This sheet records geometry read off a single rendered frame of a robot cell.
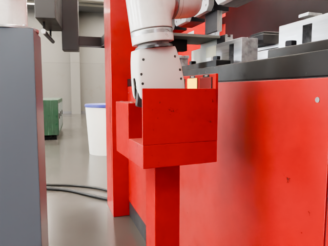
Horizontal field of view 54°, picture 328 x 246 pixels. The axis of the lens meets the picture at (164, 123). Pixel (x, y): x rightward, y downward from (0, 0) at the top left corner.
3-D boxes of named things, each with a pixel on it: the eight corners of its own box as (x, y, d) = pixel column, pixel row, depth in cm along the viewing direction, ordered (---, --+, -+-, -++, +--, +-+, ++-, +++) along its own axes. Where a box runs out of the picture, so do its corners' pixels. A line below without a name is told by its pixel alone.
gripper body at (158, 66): (168, 43, 70) (175, 94, 71) (123, 47, 66) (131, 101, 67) (184, 36, 63) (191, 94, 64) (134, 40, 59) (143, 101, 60)
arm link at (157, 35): (164, 33, 70) (166, 48, 70) (125, 36, 66) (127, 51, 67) (181, 25, 62) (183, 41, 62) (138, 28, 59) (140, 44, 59)
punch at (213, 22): (204, 40, 128) (205, 15, 127) (209, 40, 129) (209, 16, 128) (216, 36, 119) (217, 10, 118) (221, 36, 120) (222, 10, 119)
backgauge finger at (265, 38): (213, 46, 131) (214, 33, 131) (267, 48, 139) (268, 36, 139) (228, 41, 120) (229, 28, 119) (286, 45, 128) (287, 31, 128)
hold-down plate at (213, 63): (181, 73, 133) (181, 66, 133) (193, 73, 135) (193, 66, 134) (215, 69, 105) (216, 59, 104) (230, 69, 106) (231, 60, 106)
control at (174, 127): (116, 151, 79) (115, 75, 77) (176, 146, 85) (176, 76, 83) (142, 169, 60) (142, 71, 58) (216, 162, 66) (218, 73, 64)
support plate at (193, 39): (136, 41, 124) (136, 39, 124) (198, 45, 132) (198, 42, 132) (149, 34, 107) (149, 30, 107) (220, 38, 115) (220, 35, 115)
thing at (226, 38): (200, 49, 131) (200, 42, 131) (207, 50, 132) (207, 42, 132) (225, 43, 113) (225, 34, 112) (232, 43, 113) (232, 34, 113)
